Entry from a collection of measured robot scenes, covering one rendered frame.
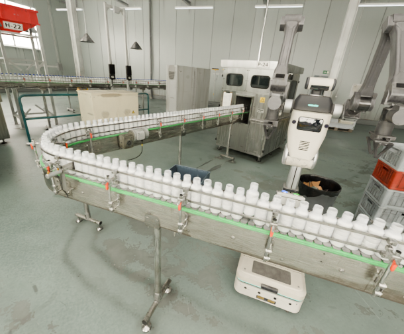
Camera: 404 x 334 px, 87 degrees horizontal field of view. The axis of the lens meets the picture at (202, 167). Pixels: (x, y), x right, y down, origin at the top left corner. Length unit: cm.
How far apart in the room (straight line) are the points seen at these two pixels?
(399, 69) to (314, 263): 88
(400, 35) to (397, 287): 106
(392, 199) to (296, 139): 186
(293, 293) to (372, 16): 1273
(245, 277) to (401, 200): 206
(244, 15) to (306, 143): 1223
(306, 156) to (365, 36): 1206
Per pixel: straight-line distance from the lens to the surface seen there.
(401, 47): 128
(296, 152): 157
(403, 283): 131
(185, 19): 1451
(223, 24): 1370
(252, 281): 192
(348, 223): 112
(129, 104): 534
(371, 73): 147
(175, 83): 699
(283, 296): 199
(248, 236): 115
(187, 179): 113
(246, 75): 480
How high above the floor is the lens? 166
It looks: 23 degrees down
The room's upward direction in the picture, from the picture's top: 5 degrees clockwise
